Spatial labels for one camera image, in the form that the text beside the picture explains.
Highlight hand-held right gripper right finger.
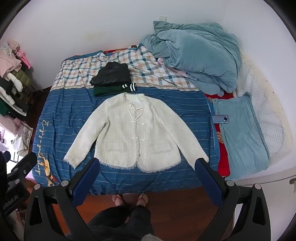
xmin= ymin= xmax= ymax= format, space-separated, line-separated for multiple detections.
xmin=195 ymin=157 xmax=271 ymax=241

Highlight white quilted mattress pad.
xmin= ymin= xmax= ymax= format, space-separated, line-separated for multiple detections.
xmin=233 ymin=50 xmax=294 ymax=160

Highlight light blue pillow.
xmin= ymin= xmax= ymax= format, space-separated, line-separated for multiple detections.
xmin=211 ymin=91 xmax=270 ymax=180

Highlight white printed tote bag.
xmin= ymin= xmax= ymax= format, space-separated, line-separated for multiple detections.
xmin=10 ymin=122 xmax=34 ymax=157

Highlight blue striped plaid bed sheet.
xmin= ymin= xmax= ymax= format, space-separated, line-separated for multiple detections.
xmin=32 ymin=45 xmax=220 ymax=195

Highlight pile of folded clothes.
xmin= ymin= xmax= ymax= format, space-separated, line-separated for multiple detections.
xmin=0 ymin=39 xmax=37 ymax=121

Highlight folded black jacket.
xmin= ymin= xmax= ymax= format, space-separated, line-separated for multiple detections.
xmin=90 ymin=61 xmax=132 ymax=87

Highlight person's right leg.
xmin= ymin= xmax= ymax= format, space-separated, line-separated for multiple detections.
xmin=128 ymin=193 xmax=154 ymax=241

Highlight white bed frame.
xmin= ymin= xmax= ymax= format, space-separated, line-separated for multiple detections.
xmin=236 ymin=160 xmax=296 ymax=193

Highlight person's left leg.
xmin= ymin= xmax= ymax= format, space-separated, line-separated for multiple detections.
xmin=88 ymin=194 xmax=130 ymax=241

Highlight white tweed jacket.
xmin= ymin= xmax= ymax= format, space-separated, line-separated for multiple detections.
xmin=63 ymin=93 xmax=210 ymax=173

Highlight smartphone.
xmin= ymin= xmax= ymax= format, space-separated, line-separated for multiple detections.
xmin=212 ymin=115 xmax=230 ymax=123

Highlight folded green striped sweater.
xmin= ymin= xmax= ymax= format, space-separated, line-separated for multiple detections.
xmin=93 ymin=82 xmax=137 ymax=97

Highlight light blue duvet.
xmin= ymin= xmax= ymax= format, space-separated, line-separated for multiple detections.
xmin=139 ymin=20 xmax=241 ymax=96

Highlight person's leg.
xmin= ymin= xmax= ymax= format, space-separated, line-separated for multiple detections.
xmin=88 ymin=194 xmax=130 ymax=241
xmin=128 ymin=193 xmax=154 ymax=241

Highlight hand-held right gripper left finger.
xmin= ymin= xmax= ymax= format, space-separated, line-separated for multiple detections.
xmin=23 ymin=157 xmax=101 ymax=241

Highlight red patterned sheet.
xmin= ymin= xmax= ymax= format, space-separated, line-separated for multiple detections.
xmin=205 ymin=93 xmax=232 ymax=178

